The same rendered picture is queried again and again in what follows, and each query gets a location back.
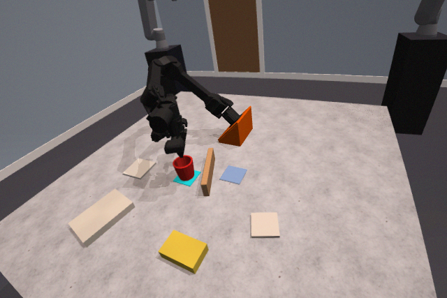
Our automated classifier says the red cup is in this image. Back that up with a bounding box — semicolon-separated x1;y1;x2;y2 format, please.
173;156;194;181

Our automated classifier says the yellow rectangular block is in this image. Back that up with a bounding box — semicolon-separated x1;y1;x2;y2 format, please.
158;230;209;274

